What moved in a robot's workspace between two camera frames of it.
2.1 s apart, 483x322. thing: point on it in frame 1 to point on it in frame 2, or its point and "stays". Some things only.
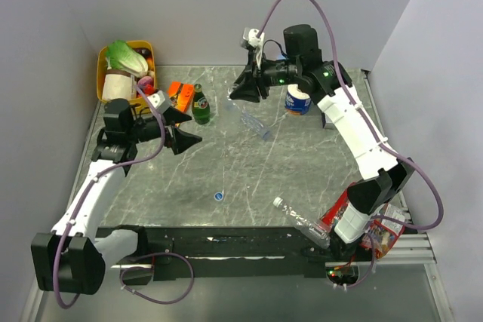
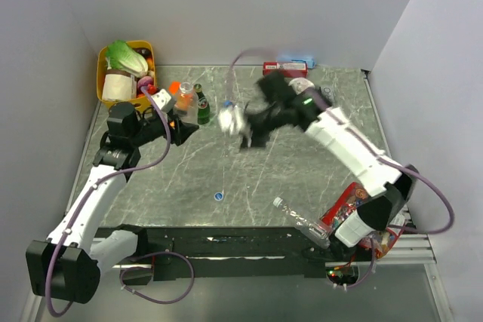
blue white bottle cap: [277, 201] stays
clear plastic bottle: [316, 231] stays
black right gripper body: [278, 72] to [261, 124]
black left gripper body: [145, 130] stays
